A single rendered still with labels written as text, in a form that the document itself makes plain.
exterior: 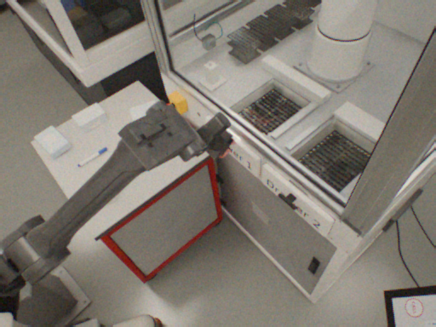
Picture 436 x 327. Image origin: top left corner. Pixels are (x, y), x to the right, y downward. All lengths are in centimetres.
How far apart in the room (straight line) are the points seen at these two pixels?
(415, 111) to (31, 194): 236
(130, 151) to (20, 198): 213
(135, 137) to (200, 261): 152
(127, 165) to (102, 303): 158
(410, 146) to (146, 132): 48
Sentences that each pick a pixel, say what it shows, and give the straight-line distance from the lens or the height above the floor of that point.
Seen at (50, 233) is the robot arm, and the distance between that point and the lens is 68.
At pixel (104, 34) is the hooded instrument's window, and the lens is 171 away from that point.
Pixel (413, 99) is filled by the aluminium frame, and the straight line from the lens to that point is 65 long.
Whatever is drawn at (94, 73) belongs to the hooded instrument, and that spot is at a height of 86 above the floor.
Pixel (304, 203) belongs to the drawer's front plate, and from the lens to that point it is 107.
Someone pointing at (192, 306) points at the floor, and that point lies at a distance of 191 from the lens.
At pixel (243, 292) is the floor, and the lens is 190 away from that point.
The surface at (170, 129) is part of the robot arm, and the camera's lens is 55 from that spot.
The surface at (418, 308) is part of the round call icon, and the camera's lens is 93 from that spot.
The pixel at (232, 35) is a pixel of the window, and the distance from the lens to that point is 94.
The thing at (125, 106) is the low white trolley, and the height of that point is 76.
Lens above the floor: 185
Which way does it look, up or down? 55 degrees down
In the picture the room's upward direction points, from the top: 8 degrees counter-clockwise
